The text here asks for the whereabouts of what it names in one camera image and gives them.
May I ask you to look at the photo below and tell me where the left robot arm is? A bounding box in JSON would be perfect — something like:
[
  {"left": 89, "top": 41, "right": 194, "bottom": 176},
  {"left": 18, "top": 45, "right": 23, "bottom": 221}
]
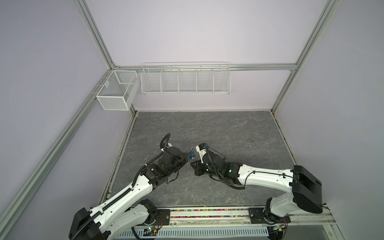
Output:
[{"left": 69, "top": 133, "right": 188, "bottom": 240}]

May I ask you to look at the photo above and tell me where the white wire shelf basket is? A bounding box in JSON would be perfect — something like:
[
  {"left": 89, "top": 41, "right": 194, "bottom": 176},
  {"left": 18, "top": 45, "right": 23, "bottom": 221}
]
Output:
[{"left": 141, "top": 62, "right": 232, "bottom": 95}]

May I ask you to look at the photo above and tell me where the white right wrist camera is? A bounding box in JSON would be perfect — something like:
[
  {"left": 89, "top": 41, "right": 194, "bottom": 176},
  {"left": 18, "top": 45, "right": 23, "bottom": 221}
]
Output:
[{"left": 196, "top": 143, "right": 207, "bottom": 164}]

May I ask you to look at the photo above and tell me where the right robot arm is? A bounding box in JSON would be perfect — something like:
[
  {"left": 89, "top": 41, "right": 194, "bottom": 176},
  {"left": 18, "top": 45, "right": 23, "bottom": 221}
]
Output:
[{"left": 191, "top": 143, "right": 325, "bottom": 218}]

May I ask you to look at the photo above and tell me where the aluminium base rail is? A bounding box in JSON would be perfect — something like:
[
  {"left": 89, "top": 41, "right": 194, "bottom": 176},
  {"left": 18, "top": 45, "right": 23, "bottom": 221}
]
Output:
[{"left": 80, "top": 203, "right": 340, "bottom": 240}]

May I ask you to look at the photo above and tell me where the white mesh box basket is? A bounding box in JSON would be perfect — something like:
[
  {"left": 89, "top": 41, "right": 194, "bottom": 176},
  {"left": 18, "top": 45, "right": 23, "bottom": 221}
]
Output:
[{"left": 96, "top": 70, "right": 140, "bottom": 111}]

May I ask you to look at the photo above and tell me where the aluminium enclosure frame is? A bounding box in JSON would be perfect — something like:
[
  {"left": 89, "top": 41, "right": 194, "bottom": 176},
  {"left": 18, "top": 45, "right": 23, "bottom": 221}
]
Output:
[{"left": 1, "top": 1, "right": 340, "bottom": 240}]

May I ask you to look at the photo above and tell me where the blue padlock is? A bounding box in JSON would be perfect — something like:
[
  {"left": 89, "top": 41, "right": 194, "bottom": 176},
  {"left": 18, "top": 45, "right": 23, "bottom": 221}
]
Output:
[{"left": 188, "top": 147, "right": 196, "bottom": 160}]

